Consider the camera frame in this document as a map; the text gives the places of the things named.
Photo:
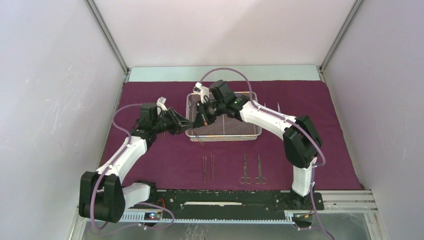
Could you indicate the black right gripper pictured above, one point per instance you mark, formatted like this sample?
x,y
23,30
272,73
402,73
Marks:
x,y
202,116

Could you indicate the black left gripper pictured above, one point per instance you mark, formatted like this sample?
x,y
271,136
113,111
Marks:
x,y
185,124

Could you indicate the steel instrument tray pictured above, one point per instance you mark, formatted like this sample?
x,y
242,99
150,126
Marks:
x,y
224,129

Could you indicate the maroon surgical wrap cloth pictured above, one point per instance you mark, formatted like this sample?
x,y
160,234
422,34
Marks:
x,y
177,163

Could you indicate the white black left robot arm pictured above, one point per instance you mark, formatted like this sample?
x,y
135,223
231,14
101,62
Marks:
x,y
101,195

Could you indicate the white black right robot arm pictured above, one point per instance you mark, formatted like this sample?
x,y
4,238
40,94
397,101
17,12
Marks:
x,y
302,144

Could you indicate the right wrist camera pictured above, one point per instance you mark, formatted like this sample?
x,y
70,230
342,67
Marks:
x,y
219,89

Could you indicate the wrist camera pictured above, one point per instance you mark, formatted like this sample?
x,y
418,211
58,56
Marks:
x,y
151,112
219,89

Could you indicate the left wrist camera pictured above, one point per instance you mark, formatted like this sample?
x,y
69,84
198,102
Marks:
x,y
151,112

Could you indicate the grey cable duct strip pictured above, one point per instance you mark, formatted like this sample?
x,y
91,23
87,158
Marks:
x,y
138,217

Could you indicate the left corner aluminium post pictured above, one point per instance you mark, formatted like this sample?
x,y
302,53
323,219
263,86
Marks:
x,y
107,34

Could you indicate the corner aluminium post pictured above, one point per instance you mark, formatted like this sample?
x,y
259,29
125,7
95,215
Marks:
x,y
107,34
354,10

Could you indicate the aluminium frame rail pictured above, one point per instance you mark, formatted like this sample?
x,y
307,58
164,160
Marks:
x,y
329,200

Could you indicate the right corner aluminium post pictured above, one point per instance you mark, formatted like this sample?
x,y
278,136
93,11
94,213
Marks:
x,y
354,10

